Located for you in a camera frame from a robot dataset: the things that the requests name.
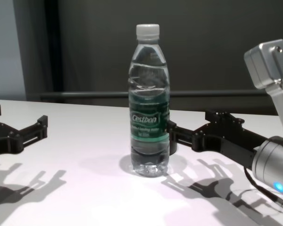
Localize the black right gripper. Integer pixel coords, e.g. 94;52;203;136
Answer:
166;110;270;170

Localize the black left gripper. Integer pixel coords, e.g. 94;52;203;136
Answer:
0;104;49;158

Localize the clear water bottle green label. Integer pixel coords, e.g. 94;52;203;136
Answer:
127;23;171;177

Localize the green push button black base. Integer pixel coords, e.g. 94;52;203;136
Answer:
168;140;179;156

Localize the dark horizontal wall rail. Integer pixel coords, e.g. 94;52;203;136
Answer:
40;91;268;98

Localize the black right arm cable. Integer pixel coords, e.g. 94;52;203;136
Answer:
244;164;283;212

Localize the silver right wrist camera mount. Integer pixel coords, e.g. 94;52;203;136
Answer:
243;39;283;140

